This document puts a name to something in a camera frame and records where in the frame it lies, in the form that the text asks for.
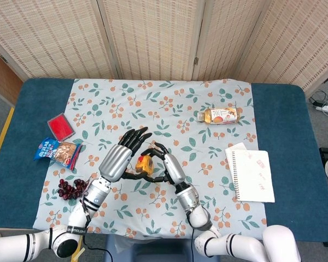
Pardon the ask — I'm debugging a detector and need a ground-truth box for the white spiral notebook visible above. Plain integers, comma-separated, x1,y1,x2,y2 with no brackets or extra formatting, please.
225,142,276,203

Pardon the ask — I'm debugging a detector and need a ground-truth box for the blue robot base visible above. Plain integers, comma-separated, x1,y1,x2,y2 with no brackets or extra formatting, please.
105,234,198,262

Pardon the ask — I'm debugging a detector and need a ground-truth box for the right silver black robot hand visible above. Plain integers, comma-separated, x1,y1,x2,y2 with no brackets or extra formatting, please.
140,142,186,187

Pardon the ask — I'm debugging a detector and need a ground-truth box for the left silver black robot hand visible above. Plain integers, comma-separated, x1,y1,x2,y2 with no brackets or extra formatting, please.
98,126,153,183

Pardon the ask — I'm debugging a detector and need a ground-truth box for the black floor cable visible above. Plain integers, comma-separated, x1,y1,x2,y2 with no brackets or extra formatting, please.
308,89,328,108

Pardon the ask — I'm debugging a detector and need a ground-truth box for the dark red grape bunch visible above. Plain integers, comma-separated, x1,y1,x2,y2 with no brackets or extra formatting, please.
57,178,90,201

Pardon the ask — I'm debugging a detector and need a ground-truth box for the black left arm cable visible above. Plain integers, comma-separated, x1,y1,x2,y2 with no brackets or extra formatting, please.
80,188,108,262

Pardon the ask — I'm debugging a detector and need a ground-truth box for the woven bamboo screen panel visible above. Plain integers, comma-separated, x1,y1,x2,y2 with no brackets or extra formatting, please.
0,0,121,82
233,0,328,96
192,0,273,81
97,0,206,81

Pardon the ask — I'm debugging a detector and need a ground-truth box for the teal table cover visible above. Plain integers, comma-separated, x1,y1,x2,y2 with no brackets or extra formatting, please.
0,78,328,243

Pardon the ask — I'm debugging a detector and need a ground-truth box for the peach drink plastic bottle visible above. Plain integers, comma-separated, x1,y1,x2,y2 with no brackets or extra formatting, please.
196,107,241,126

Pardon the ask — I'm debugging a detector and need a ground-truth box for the brown wooden cabinet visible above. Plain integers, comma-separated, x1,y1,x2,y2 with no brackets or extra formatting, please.
0,45,25,108

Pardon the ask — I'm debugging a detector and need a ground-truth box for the small orange yellow object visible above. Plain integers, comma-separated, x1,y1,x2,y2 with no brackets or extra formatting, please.
135,140,155,175

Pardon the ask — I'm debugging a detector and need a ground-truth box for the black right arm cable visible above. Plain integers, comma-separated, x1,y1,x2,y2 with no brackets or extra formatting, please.
190,207,208,259

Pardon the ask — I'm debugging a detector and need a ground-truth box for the floral print tablecloth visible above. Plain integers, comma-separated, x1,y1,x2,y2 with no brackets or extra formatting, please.
32,78,267,240

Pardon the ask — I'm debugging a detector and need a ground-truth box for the blue snack bag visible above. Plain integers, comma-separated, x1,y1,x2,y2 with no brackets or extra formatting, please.
33,137,83,170

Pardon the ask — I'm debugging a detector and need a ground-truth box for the red ink pad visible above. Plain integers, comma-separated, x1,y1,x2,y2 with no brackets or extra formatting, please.
47,112,76,142

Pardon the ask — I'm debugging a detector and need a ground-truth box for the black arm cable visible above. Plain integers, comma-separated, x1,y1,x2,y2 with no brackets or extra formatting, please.
190,207,208,259
80,188,108,262

